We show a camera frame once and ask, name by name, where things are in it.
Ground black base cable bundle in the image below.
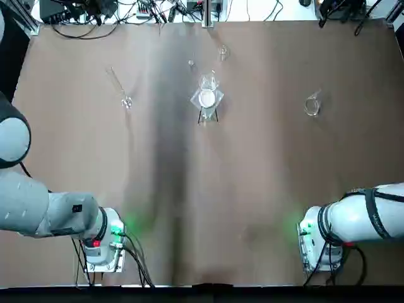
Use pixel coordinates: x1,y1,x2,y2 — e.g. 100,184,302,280
298,230,369,287
71,232,156,288

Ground large glass beaker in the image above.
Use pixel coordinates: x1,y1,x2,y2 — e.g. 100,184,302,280
198,69,221,108

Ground small glass beaker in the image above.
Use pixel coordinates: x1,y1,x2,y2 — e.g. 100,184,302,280
217,45,232,63

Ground aluminium profile post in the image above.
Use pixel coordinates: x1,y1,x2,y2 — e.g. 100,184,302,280
201,0,214,28

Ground black electronics box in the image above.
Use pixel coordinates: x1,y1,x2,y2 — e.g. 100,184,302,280
40,0,88,23

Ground black tripod stand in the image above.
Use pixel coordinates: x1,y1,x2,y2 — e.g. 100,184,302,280
197,106,220,125

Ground aluminium frame profile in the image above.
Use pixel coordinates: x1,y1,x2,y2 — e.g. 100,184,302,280
18,0,40,35
386,0,404,30

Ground glass graduated cylinder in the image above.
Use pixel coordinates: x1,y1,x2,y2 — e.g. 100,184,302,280
105,65,134,110

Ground glass alcohol lamp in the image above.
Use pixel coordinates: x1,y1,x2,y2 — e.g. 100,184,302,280
201,109,216,126

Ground glass conical flask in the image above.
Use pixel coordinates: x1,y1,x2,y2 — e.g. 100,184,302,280
303,89,323,117

